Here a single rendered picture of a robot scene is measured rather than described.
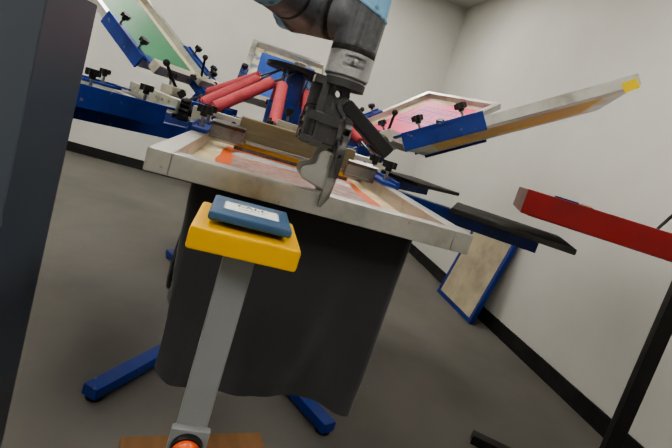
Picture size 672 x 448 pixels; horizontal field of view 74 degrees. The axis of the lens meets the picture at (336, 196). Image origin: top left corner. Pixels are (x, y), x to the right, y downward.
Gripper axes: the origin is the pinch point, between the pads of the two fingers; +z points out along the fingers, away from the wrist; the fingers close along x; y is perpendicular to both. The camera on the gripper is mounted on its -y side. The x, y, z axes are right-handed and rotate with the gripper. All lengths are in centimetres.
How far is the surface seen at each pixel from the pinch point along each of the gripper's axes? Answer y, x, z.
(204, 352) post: 13.0, 21.0, 20.2
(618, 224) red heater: -112, -52, -10
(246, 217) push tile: 12.6, 22.9, 1.2
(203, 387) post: 11.9, 21.0, 25.1
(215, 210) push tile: 16.3, 23.3, 1.2
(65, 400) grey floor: 49, -68, 98
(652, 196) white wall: -200, -127, -29
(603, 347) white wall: -200, -119, 58
